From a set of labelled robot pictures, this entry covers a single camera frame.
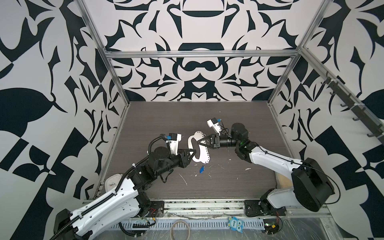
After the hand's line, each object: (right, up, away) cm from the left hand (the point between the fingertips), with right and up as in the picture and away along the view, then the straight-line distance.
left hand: (196, 149), depth 68 cm
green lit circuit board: (+35, -37, +4) cm, 51 cm away
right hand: (+2, +2, +1) cm, 3 cm away
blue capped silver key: (+3, -10, +3) cm, 11 cm away
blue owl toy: (+18, -35, +2) cm, 39 cm away
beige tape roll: (-11, -37, +1) cm, 38 cm away
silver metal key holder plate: (+2, -3, +1) cm, 4 cm away
